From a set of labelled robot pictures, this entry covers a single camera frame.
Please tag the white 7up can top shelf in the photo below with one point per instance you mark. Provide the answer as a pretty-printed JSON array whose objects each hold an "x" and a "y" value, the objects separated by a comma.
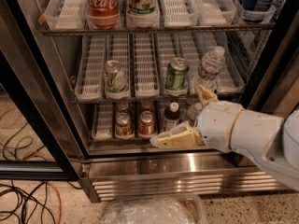
[{"x": 142, "y": 0}]

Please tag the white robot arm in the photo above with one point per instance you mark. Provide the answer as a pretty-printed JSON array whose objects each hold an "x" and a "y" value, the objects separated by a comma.
[{"x": 270, "y": 142}]

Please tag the clear water bottle bottom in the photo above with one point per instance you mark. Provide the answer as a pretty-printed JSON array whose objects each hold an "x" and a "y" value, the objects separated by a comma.
[{"x": 193, "y": 111}]

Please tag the glass fridge door right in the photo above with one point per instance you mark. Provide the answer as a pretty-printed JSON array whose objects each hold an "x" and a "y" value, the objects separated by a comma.
[{"x": 273, "y": 84}]

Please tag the clear plastic bin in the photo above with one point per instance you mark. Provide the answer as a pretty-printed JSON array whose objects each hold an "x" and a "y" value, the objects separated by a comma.
[{"x": 161, "y": 209}]

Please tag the glass fridge door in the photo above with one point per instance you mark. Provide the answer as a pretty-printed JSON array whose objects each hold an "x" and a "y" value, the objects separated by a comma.
[
  {"x": 273, "y": 84},
  {"x": 33, "y": 75}
]

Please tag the glass fridge door left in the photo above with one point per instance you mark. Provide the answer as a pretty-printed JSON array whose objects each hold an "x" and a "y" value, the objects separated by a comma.
[{"x": 33, "y": 75}]

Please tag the red soda can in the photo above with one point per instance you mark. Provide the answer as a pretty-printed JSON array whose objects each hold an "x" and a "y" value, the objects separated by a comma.
[
  {"x": 146, "y": 124},
  {"x": 147, "y": 106}
]

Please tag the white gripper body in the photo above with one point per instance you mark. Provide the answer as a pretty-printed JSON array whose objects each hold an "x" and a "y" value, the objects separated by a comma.
[{"x": 216, "y": 125}]

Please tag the orange soda can back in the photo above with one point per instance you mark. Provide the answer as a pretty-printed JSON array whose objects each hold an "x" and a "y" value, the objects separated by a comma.
[{"x": 123, "y": 107}]

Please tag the orange soda can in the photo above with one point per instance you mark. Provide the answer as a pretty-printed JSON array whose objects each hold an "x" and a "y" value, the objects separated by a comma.
[
  {"x": 123, "y": 124},
  {"x": 123, "y": 107}
]

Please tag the red soda can front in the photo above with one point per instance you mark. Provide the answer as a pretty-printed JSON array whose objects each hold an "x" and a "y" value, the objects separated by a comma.
[{"x": 146, "y": 124}]

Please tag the red Coca-Cola can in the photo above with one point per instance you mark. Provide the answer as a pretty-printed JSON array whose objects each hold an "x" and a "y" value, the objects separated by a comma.
[{"x": 103, "y": 13}]

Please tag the clear water bottle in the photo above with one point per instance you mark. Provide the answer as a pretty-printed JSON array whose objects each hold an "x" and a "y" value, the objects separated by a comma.
[
  {"x": 210, "y": 66},
  {"x": 193, "y": 111}
]

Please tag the brown drink bottle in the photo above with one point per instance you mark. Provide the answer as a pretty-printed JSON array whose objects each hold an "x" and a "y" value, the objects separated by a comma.
[{"x": 171, "y": 116}]

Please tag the green soda can middle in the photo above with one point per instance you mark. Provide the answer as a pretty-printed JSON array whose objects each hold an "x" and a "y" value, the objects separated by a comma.
[{"x": 176, "y": 73}]

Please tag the stainless steel fridge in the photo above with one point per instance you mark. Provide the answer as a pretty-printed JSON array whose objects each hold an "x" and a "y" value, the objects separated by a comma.
[{"x": 121, "y": 167}]

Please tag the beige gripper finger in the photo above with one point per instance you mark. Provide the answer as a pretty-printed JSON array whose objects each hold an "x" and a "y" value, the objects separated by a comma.
[
  {"x": 205, "y": 96},
  {"x": 182, "y": 136}
]

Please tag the clear water bottle middle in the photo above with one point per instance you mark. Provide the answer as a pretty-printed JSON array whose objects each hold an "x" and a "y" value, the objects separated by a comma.
[{"x": 210, "y": 66}]

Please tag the red soda can back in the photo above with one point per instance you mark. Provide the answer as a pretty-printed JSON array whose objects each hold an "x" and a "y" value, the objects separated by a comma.
[{"x": 147, "y": 106}]

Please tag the orange soda can front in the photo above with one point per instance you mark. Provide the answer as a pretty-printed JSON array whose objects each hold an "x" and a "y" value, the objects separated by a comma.
[{"x": 123, "y": 124}]

